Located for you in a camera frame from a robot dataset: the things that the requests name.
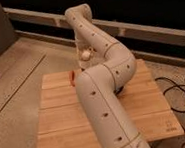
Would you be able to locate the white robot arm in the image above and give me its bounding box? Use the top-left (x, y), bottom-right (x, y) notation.
top-left (65, 4), bottom-right (151, 148)

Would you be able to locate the black bowl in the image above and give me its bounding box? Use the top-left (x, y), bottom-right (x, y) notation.
top-left (114, 86), bottom-right (124, 95)

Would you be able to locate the wooden shelf rail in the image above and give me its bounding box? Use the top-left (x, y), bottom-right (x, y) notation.
top-left (4, 8), bottom-right (185, 47)

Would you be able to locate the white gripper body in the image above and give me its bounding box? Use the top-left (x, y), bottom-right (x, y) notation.
top-left (74, 31), bottom-right (94, 56)

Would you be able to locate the wooden board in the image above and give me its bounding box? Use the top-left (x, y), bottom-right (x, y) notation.
top-left (36, 59), bottom-right (184, 148)

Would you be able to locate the small red object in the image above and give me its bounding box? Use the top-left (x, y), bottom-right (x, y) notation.
top-left (69, 71), bottom-right (75, 87)

